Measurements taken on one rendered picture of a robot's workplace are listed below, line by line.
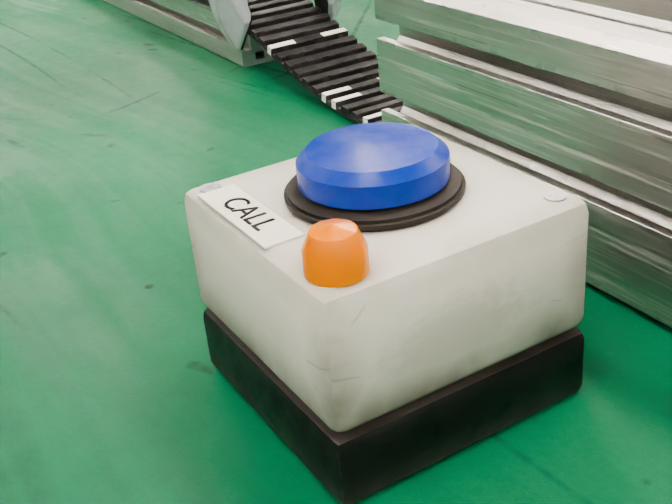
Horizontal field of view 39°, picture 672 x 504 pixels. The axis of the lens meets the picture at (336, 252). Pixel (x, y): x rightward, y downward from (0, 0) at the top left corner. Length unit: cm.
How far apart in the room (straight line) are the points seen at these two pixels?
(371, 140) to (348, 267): 5
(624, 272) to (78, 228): 22
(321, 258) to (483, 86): 15
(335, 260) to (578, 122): 12
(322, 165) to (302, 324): 4
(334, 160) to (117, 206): 19
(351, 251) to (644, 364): 11
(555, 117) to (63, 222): 21
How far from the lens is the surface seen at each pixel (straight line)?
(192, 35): 65
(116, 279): 35
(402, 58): 37
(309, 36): 55
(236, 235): 24
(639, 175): 29
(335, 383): 21
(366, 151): 24
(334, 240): 20
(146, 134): 49
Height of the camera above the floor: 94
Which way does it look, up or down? 28 degrees down
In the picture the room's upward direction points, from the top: 5 degrees counter-clockwise
